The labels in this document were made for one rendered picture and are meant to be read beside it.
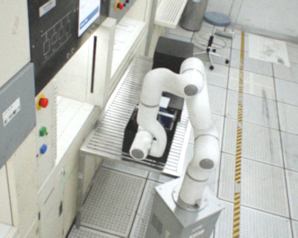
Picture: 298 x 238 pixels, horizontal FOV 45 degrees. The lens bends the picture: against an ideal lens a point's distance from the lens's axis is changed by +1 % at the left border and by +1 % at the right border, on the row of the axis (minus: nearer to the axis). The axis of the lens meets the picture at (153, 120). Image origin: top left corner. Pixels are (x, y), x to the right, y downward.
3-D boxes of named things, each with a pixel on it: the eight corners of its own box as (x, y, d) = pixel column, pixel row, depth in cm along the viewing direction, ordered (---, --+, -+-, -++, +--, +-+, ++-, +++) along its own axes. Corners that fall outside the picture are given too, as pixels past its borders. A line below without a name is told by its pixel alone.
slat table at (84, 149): (158, 252, 249) (180, 176, 203) (75, 228, 253) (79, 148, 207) (184, 137, 352) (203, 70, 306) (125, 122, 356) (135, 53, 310)
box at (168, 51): (185, 88, 279) (192, 59, 263) (148, 80, 279) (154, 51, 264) (187, 70, 301) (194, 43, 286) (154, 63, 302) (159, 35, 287)
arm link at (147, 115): (177, 101, 161) (164, 150, 179) (142, 92, 162) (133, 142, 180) (173, 112, 154) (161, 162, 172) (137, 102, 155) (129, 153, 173)
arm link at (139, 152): (155, 133, 176) (137, 128, 177) (149, 150, 166) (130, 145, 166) (152, 146, 181) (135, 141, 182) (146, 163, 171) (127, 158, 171)
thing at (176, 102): (180, 122, 243) (184, 106, 235) (137, 112, 244) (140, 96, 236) (184, 98, 267) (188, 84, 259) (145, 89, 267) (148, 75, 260)
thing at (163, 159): (120, 151, 211) (123, 129, 201) (133, 124, 233) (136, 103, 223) (166, 164, 209) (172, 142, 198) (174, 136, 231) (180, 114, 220)
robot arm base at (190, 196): (214, 204, 191) (224, 180, 180) (186, 216, 182) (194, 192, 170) (192, 179, 203) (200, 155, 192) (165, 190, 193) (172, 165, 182)
